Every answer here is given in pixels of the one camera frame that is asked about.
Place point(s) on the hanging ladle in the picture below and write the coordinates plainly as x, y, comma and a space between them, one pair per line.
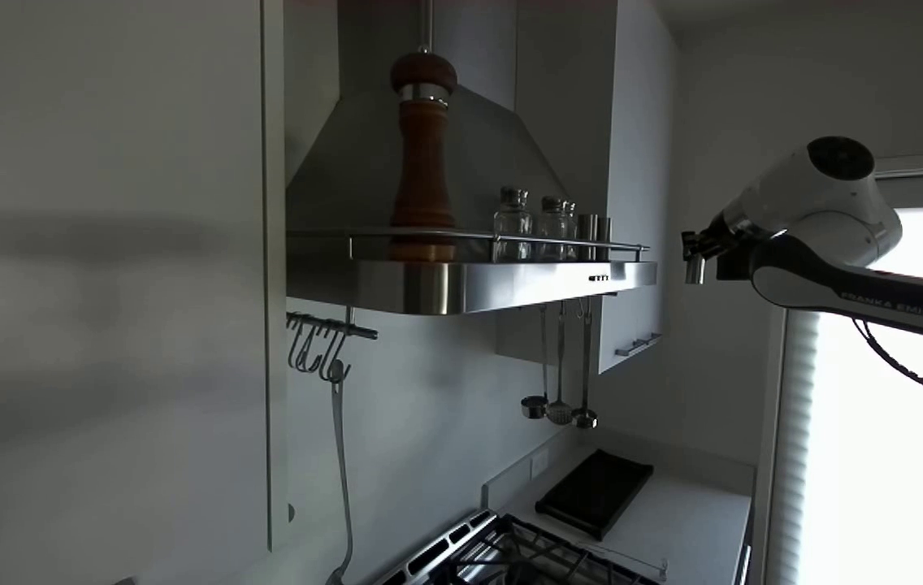
533, 402

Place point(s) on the stainless steel range hood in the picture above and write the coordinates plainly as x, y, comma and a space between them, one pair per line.
480, 157

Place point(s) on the white window blind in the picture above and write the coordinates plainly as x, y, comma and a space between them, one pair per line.
845, 459

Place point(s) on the hanging utensil hook rack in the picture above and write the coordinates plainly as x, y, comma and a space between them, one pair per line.
317, 345

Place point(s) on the black griddle tray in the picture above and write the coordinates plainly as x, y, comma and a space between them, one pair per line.
596, 493

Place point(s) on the hanging pasta spoon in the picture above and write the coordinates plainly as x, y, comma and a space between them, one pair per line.
585, 417

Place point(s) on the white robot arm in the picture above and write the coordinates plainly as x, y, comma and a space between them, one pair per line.
808, 235

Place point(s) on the glass spice bottle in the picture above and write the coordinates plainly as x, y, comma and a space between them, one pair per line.
512, 225
557, 228

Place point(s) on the white upper cabinet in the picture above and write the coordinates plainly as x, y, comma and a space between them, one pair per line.
596, 92

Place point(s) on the stainless steel gas stove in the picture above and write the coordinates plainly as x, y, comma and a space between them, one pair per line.
506, 551

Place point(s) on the hanging spatula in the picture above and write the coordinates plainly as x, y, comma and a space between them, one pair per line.
559, 410

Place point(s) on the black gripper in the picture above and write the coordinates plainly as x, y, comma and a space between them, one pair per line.
716, 252

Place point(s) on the wooden pepper mill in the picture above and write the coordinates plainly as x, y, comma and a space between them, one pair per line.
423, 87

